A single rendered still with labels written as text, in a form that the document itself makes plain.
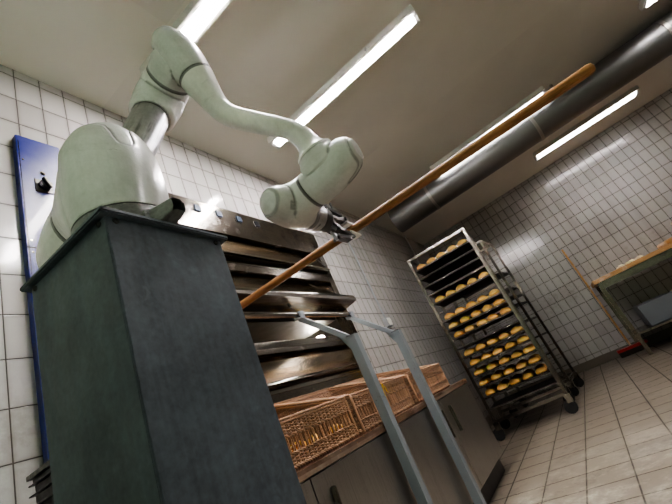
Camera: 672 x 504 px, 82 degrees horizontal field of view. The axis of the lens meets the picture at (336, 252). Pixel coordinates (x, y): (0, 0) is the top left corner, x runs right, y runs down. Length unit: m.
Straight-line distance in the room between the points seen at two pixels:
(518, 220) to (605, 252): 1.14
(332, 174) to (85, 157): 0.50
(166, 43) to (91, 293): 0.86
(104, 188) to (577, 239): 5.88
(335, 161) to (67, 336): 0.63
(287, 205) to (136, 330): 0.56
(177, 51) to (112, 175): 0.63
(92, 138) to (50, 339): 0.32
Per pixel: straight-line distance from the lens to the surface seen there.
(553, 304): 6.10
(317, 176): 0.96
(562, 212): 6.25
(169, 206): 0.64
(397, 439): 1.68
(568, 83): 1.26
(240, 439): 0.55
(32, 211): 1.85
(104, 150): 0.75
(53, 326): 0.66
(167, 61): 1.28
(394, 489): 1.64
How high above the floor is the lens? 0.64
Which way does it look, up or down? 22 degrees up
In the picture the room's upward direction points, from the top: 25 degrees counter-clockwise
